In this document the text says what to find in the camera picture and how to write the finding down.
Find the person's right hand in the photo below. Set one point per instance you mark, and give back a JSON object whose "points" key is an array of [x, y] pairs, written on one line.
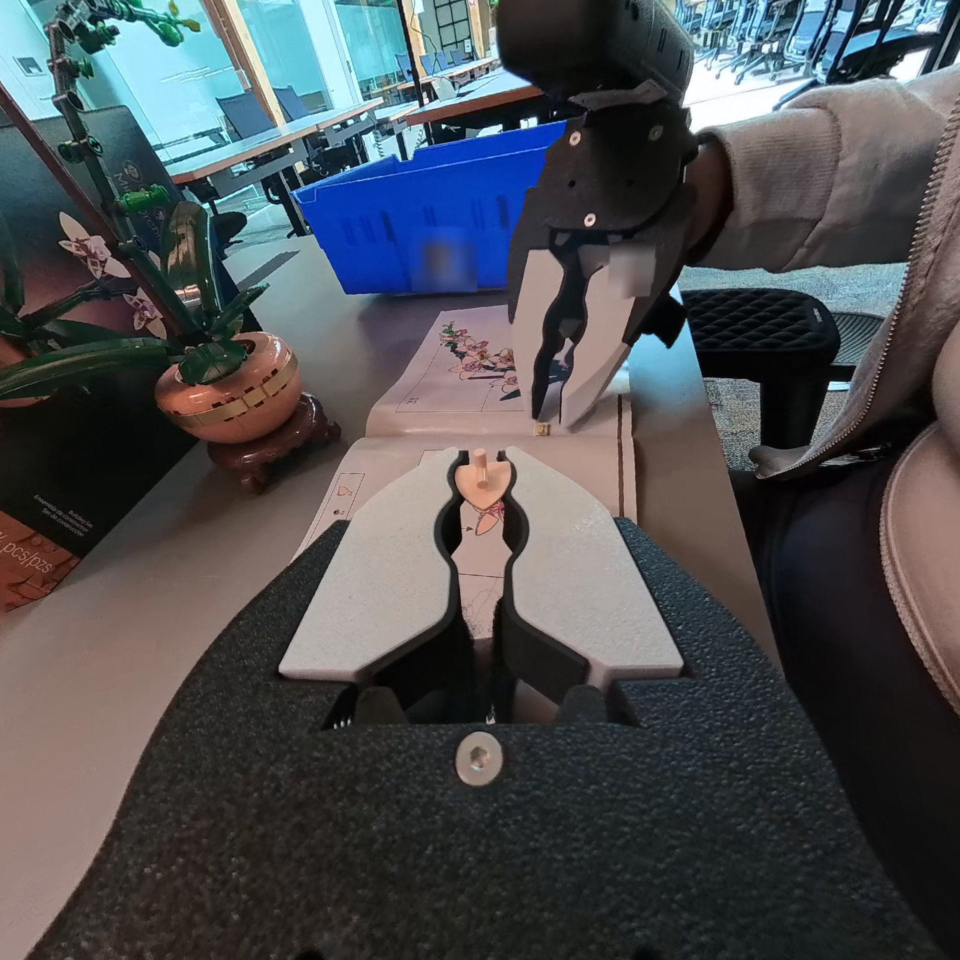
{"points": [[709, 195]]}

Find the black chair armrest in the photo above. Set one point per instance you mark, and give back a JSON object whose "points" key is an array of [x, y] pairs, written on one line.
{"points": [[757, 337]]}

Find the dark orchid set box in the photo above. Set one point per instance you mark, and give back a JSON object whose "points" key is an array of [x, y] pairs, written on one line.
{"points": [[60, 480]]}

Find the brick orchid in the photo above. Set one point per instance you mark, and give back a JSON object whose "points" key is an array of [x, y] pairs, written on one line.
{"points": [[225, 397]]}

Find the person's black pants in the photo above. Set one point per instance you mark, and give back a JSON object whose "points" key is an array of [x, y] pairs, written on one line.
{"points": [[832, 637]]}

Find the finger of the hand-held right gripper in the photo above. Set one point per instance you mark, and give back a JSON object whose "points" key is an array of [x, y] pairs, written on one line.
{"points": [[532, 315], [600, 352]]}

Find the row of black office chairs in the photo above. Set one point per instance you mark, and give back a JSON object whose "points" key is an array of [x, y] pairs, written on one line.
{"points": [[810, 37]]}

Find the grey desk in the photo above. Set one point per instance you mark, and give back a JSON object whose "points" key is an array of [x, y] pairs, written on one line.
{"points": [[150, 600]]}

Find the blue mesh office chair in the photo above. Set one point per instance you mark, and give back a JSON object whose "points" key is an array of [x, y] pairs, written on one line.
{"points": [[289, 103], [244, 116]]}

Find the blue plastic bin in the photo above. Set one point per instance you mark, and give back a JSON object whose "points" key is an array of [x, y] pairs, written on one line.
{"points": [[375, 217]]}

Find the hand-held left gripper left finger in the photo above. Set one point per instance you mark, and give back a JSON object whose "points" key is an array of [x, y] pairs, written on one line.
{"points": [[367, 585]]}

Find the person's right forearm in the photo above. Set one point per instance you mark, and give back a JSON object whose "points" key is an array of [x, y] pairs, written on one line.
{"points": [[825, 180]]}

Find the open instruction booklet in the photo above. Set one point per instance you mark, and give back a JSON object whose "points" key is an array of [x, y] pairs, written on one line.
{"points": [[420, 420]]}

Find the wood-edged office desk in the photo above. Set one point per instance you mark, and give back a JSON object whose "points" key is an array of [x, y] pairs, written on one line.
{"points": [[262, 146], [472, 105]]}

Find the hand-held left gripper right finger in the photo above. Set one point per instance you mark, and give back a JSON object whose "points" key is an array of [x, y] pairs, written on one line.
{"points": [[592, 585]]}

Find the pink petal brick piece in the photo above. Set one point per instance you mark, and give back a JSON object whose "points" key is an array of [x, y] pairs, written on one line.
{"points": [[484, 487]]}

